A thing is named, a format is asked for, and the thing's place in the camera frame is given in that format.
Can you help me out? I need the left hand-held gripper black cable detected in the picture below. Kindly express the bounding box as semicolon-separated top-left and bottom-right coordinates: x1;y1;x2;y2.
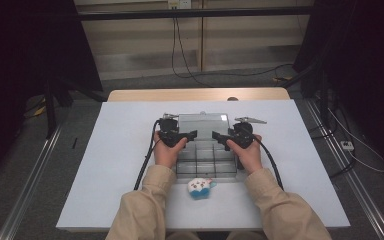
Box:
133;119;162;192

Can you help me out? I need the black metal stand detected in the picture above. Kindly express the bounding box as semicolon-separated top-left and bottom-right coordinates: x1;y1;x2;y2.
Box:
43;79;60;140

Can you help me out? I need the white and blue plush toy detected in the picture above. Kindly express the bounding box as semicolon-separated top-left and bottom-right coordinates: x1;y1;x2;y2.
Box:
186;177;218;201

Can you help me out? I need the person's right hand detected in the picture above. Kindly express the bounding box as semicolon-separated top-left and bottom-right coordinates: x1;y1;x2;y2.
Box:
226;134;265;176

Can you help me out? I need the white wall outlet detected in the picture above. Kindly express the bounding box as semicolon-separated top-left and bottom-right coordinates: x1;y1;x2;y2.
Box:
167;0;193;10

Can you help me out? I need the black horizontal bar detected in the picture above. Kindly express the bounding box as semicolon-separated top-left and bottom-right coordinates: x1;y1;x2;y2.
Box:
77;5;315;22

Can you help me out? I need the person's leg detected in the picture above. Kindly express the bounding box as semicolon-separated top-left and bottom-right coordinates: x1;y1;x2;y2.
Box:
225;230;265;240
165;231;202;240

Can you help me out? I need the person's left hand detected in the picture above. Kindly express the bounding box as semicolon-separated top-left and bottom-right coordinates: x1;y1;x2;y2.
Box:
153;130;188;169

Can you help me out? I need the right hand-held gripper black cable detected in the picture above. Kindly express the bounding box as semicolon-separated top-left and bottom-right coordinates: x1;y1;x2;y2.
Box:
253;134;285;192

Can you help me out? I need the aluminium floor rail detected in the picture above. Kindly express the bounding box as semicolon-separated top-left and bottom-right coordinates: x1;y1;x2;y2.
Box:
0;124;64;240
303;99;384;240

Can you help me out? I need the person's right leg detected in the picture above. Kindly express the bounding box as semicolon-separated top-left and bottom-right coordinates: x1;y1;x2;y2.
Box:
225;230;265;240

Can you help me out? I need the black hanging cable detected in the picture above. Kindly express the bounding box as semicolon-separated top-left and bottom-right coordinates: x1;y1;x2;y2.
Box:
175;16;295;78
170;16;214;88

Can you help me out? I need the clear plastic compartment box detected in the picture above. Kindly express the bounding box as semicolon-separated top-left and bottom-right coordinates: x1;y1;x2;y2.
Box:
174;112;240;184

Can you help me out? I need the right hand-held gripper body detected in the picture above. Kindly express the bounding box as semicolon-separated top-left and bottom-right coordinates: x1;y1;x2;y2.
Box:
228;116;268;150

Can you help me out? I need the hand-held gripper black cable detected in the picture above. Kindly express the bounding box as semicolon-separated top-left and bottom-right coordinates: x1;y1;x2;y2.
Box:
253;134;285;192
133;119;162;192

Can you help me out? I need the white table board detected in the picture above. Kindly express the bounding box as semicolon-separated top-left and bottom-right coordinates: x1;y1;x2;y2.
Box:
55;99;351;233

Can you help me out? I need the white floor cable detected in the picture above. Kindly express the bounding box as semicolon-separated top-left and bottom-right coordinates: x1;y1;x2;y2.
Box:
325;105;384;174

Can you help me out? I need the black curtain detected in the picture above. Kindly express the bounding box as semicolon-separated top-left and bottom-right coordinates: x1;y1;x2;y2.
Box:
292;0;384;173
0;0;104;193

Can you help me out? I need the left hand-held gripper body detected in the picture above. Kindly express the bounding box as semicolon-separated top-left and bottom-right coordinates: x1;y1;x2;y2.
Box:
156;113;183;148

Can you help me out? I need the black floor cable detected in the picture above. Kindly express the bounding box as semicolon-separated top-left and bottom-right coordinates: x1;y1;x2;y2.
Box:
308;123;357;179

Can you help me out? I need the person's left leg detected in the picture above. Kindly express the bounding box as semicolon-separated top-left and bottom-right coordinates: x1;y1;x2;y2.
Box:
165;231;202;240

